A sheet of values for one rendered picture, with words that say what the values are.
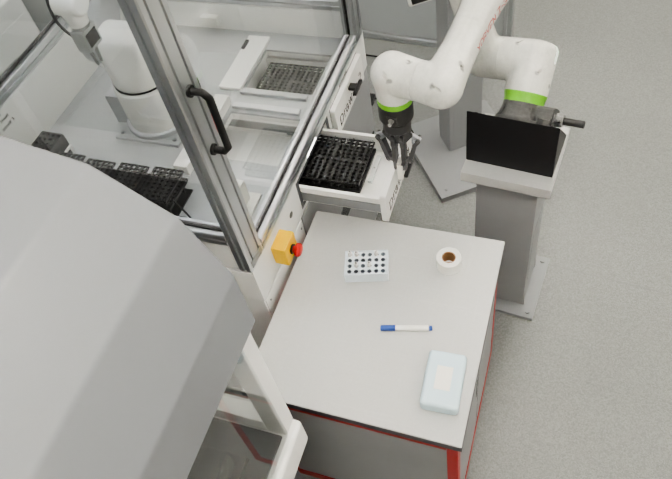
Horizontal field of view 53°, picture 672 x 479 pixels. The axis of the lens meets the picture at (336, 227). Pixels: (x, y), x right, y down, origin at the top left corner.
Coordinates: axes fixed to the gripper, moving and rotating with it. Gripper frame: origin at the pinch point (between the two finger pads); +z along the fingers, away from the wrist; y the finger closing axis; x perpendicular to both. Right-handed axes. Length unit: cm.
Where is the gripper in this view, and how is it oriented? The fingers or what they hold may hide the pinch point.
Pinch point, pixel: (401, 168)
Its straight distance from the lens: 194.4
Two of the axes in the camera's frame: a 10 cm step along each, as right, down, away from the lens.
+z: 1.4, 6.1, 7.8
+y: 9.4, 1.6, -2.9
